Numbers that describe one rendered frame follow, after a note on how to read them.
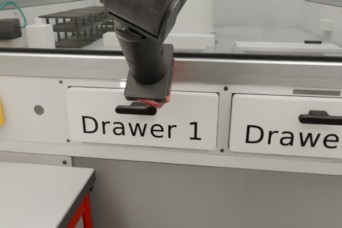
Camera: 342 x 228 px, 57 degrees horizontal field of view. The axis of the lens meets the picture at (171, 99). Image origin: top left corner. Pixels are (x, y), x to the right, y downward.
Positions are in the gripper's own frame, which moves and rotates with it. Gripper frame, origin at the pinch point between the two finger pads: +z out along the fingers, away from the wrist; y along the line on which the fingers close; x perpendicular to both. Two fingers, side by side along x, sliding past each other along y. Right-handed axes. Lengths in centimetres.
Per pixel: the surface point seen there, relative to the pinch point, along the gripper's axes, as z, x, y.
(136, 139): 7.0, 4.4, -5.9
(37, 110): 4.6, 25.3, -2.4
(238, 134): 5.6, -15.1, -3.6
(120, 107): -1.2, 6.1, -3.3
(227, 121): 5.6, -12.9, -1.3
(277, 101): 0.7, -21.2, 1.1
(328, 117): -0.6, -28.8, -2.1
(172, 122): 4.3, -2.7, -3.0
